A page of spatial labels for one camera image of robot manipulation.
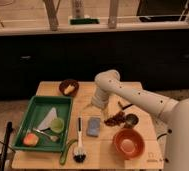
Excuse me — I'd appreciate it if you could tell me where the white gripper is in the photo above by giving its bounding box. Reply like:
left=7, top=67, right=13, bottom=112
left=91, top=87, right=109, bottom=109

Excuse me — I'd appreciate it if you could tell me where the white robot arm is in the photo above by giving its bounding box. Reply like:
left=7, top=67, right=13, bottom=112
left=91, top=69, right=189, bottom=171

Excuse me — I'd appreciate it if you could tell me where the blue sponge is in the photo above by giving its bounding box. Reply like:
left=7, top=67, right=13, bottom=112
left=86, top=117, right=100, bottom=137

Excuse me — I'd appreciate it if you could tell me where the black marker stick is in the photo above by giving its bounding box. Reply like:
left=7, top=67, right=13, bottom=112
left=118, top=101, right=133, bottom=110

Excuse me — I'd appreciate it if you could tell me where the brown crumbly pile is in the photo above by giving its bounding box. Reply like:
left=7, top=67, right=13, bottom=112
left=104, top=111, right=125, bottom=126

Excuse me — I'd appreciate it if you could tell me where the yellow food piece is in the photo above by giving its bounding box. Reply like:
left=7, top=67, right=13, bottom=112
left=64, top=85, right=75, bottom=95

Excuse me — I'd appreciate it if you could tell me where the dark brown bowl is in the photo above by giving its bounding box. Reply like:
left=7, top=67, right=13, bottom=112
left=59, top=79, right=79, bottom=97

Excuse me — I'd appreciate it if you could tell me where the small dark metal cup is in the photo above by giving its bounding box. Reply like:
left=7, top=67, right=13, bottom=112
left=124, top=114, right=139, bottom=128

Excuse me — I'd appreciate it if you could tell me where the small green cup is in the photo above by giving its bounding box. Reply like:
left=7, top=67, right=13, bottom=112
left=50, top=118, right=64, bottom=133

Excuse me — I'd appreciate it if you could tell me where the orange bowl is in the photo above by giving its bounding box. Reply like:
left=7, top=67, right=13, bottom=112
left=113, top=128, right=145, bottom=160

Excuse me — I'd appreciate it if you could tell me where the white cloth piece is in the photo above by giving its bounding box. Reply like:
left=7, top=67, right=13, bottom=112
left=37, top=107, right=57, bottom=130

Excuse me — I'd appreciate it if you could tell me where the metal spoon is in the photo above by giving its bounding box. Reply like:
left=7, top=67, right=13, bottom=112
left=33, top=128, right=59, bottom=142

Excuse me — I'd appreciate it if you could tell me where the green plastic tray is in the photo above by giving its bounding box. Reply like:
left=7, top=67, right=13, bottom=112
left=13, top=96, right=72, bottom=153

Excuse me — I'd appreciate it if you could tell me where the green chili pepper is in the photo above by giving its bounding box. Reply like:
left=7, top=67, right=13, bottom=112
left=59, top=139, right=78, bottom=165

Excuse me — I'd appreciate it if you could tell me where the green block on ledge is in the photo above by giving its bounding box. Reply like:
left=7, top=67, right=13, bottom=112
left=70, top=18, right=99, bottom=25

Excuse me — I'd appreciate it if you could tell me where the orange peach toy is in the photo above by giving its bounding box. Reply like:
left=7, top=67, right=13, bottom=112
left=23, top=133, right=39, bottom=146

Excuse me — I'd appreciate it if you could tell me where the black pole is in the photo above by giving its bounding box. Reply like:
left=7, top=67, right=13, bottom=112
left=0, top=122, right=13, bottom=171

